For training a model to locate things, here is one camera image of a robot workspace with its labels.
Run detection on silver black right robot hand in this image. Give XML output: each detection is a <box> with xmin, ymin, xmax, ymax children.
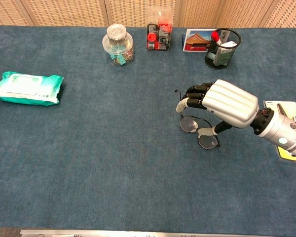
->
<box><xmin>176</xmin><ymin>79</ymin><xmax>259</xmax><ymax>138</ymax></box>

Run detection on black wire-frame eyeglasses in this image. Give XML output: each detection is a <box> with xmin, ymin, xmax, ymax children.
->
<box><xmin>174</xmin><ymin>89</ymin><xmax>222</xmax><ymax>150</ymax></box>

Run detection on green white carton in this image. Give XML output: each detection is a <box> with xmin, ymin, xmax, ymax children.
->
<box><xmin>208</xmin><ymin>40</ymin><xmax>237</xmax><ymax>66</ymax></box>

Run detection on black mesh pen holder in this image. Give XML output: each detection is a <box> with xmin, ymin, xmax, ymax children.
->
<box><xmin>204</xmin><ymin>28</ymin><xmax>242</xmax><ymax>70</ymax></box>

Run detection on red capped marker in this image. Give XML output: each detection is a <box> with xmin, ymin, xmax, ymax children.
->
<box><xmin>211</xmin><ymin>31</ymin><xmax>222</xmax><ymax>46</ymax></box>

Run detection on postcard with red building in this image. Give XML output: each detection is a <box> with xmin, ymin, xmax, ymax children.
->
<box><xmin>182</xmin><ymin>28</ymin><xmax>218</xmax><ymax>53</ymax></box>

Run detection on yellow razor blister pack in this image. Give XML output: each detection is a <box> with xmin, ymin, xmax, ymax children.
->
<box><xmin>263</xmin><ymin>100</ymin><xmax>296</xmax><ymax>163</ymax></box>

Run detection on red black stamp blister pack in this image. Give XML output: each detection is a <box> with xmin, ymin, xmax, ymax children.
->
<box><xmin>146</xmin><ymin>23</ymin><xmax>173</xmax><ymax>51</ymax></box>

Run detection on clear plastic box red insert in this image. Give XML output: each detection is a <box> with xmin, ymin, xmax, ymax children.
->
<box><xmin>148</xmin><ymin>6</ymin><xmax>174</xmax><ymax>33</ymax></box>

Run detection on clear jar of binder clips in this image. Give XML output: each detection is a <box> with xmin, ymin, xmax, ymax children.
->
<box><xmin>102</xmin><ymin>33</ymin><xmax>135</xmax><ymax>67</ymax></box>

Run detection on blue felt table cloth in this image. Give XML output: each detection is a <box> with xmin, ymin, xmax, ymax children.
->
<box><xmin>0</xmin><ymin>24</ymin><xmax>296</xmax><ymax>235</ymax></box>

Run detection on small clear jar of pins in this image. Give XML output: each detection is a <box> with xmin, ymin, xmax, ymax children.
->
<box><xmin>107</xmin><ymin>23</ymin><xmax>127</xmax><ymax>41</ymax></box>

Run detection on rattan folding screen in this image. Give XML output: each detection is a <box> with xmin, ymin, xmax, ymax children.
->
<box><xmin>0</xmin><ymin>0</ymin><xmax>296</xmax><ymax>28</ymax></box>

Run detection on green white wet wipes pack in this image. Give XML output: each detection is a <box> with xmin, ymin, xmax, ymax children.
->
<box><xmin>0</xmin><ymin>71</ymin><xmax>65</xmax><ymax>106</ymax></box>

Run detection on metal rail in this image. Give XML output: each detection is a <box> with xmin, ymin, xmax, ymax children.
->
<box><xmin>19</xmin><ymin>229</ymin><xmax>274</xmax><ymax>237</ymax></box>

